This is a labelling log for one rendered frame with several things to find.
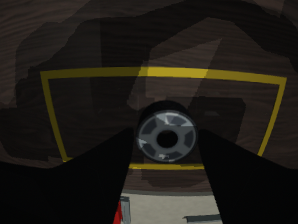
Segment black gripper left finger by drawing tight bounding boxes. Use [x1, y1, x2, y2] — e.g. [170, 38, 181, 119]
[0, 128, 134, 224]

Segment yellow rectangular outline on table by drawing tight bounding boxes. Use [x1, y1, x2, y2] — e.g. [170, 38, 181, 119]
[40, 67, 286, 171]

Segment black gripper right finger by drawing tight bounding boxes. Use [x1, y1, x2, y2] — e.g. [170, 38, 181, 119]
[198, 129, 298, 224]

